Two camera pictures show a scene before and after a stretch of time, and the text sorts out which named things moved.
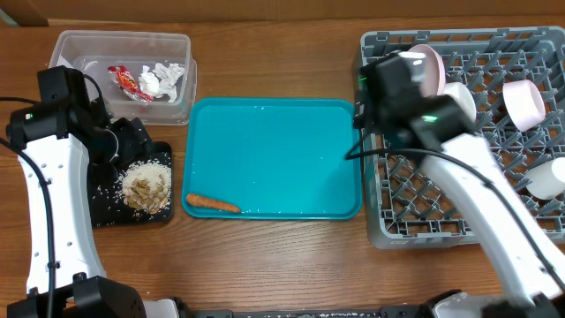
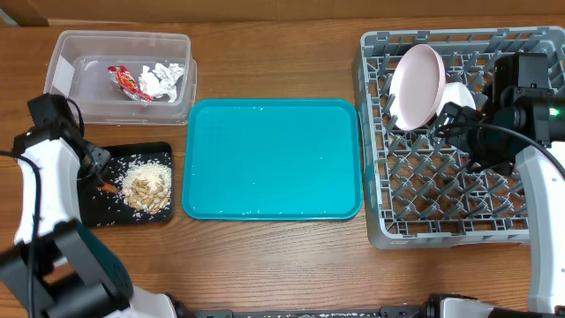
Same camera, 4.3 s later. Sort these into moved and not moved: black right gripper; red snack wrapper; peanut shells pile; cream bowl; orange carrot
Moved: orange carrot; black right gripper
Not moved: peanut shells pile; cream bowl; red snack wrapper
